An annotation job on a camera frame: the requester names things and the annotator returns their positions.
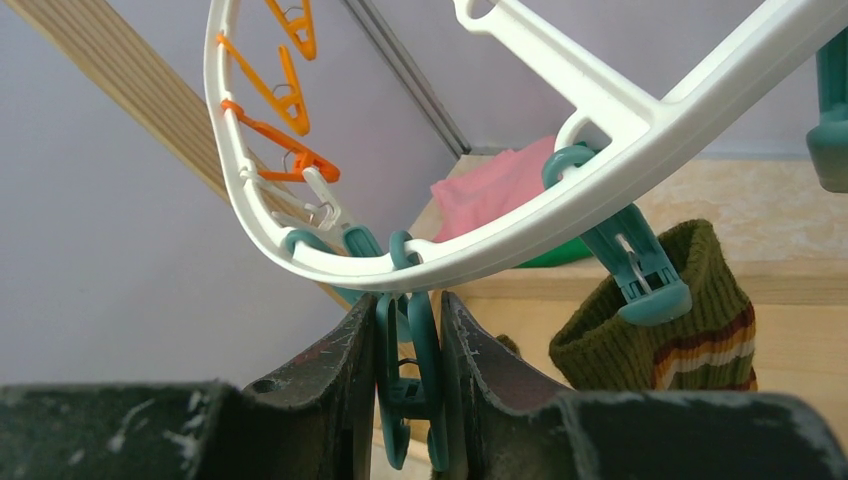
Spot teal clip behind frame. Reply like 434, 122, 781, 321
283, 228, 365, 306

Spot teal clothes clip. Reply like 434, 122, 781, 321
374, 230, 452, 474

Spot teal clip at right edge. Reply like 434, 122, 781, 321
806, 29, 847, 194

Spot teal clip holding sock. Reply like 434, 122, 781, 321
503, 142, 693, 326

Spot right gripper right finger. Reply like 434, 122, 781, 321
440, 292, 847, 479

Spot pink cloth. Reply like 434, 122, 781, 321
431, 135, 555, 243

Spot white clothes clip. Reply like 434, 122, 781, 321
239, 165, 346, 233

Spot orange clothes clip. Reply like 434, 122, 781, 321
216, 33, 311, 136
220, 100, 341, 183
265, 0, 317, 61

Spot olive striped sock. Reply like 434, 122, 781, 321
549, 219, 758, 391

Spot green cloth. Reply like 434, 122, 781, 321
517, 238, 592, 268

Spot wooden hanger rack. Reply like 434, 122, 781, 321
6, 0, 848, 480

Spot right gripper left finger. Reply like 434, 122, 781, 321
1, 295, 376, 479

